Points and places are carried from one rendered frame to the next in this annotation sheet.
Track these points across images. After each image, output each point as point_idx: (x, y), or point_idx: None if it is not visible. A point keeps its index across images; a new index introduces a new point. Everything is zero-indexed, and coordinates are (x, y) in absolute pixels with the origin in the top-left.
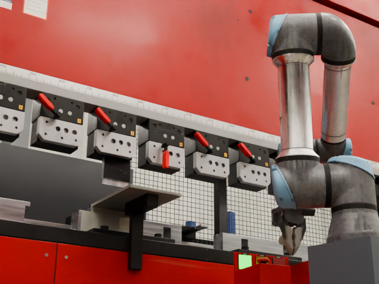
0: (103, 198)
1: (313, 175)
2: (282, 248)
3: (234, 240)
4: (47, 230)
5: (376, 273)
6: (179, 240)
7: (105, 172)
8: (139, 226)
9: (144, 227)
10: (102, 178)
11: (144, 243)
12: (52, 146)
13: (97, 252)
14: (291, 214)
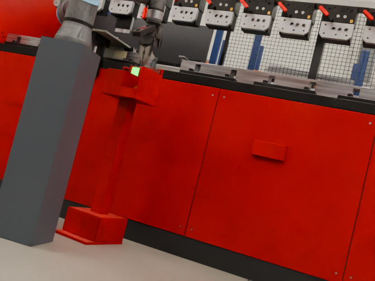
0: None
1: (62, 4)
2: (230, 71)
3: (190, 65)
4: None
5: (38, 57)
6: (149, 64)
7: (116, 24)
8: (99, 52)
9: (128, 56)
10: (115, 28)
11: (104, 62)
12: None
13: None
14: (144, 37)
